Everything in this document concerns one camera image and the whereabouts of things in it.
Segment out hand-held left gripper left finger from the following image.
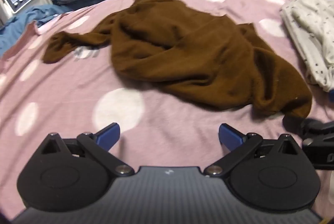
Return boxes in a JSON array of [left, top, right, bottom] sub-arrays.
[[40, 122, 135, 178]]

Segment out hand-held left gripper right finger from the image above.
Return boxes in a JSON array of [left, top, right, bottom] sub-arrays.
[[204, 123, 304, 178]]

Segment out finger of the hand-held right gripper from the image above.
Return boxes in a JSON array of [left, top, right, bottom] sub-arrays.
[[282, 114, 317, 139]]

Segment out brown sweater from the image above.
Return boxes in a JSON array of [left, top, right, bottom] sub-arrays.
[[42, 0, 313, 119]]

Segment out white patterned clothes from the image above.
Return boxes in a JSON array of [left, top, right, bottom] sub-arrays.
[[280, 0, 334, 93]]

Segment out pink polka-dot bedsheet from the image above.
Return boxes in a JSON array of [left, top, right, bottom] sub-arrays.
[[0, 0, 334, 219]]

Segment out blue quilt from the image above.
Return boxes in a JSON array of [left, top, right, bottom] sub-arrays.
[[0, 0, 157, 56]]

